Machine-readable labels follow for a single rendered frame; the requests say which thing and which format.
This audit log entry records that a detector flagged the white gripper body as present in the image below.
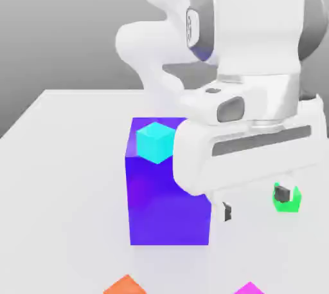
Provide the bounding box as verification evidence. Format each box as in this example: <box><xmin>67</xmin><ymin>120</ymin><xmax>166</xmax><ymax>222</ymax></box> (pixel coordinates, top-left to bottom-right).
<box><xmin>172</xmin><ymin>115</ymin><xmax>329</xmax><ymax>197</ymax></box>

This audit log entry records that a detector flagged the small green cube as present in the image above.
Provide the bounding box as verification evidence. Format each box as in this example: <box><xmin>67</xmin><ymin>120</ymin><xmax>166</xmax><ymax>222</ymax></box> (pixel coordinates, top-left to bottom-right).
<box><xmin>272</xmin><ymin>181</ymin><xmax>302</xmax><ymax>214</ymax></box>

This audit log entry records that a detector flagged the small cyan cube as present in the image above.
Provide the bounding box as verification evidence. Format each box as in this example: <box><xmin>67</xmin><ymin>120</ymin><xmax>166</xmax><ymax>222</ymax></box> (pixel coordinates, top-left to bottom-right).
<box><xmin>135</xmin><ymin>121</ymin><xmax>179</xmax><ymax>165</ymax></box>

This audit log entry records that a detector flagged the small magenta cube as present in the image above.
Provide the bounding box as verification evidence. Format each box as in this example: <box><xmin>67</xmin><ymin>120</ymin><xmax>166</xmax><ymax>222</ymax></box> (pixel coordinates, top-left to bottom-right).
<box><xmin>233</xmin><ymin>281</ymin><xmax>266</xmax><ymax>294</ymax></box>

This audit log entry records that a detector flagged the small orange cube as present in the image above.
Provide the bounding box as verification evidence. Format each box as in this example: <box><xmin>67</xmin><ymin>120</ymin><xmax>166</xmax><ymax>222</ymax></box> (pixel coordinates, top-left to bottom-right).
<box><xmin>102</xmin><ymin>274</ymin><xmax>148</xmax><ymax>294</ymax></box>

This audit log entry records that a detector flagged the large purple box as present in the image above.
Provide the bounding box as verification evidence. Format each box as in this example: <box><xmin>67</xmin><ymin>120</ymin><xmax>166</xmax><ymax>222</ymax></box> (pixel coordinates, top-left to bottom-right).
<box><xmin>125</xmin><ymin>116</ymin><xmax>213</xmax><ymax>246</ymax></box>

